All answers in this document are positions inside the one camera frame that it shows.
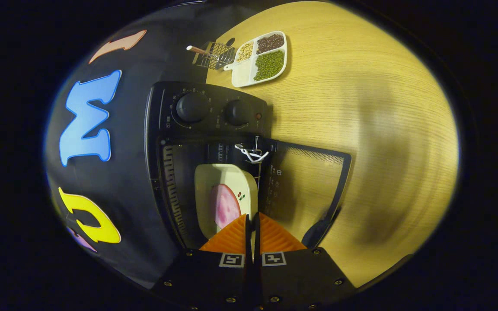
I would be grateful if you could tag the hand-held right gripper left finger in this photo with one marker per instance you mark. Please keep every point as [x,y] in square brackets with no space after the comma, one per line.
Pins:
[205,276]

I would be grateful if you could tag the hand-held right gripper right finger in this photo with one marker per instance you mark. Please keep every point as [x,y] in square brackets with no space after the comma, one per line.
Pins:
[301,276]

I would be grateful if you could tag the pink ham slice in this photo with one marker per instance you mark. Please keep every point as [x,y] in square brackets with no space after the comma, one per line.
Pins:
[225,205]

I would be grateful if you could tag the cream square food plate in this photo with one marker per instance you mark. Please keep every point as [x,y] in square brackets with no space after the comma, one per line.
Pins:
[214,177]

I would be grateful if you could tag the black electric oven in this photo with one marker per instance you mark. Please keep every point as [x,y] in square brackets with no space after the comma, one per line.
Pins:
[214,116]

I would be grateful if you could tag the white divided tray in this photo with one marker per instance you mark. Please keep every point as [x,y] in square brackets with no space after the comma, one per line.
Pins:
[242,75]

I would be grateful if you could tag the pile of green mung beans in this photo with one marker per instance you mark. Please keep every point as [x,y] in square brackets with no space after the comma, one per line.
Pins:
[269,65]

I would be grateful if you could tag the pile of yellow soybeans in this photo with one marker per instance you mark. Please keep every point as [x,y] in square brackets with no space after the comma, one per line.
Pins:
[245,52]

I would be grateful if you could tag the pile of red beans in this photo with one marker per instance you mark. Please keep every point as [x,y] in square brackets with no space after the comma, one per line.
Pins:
[270,43]

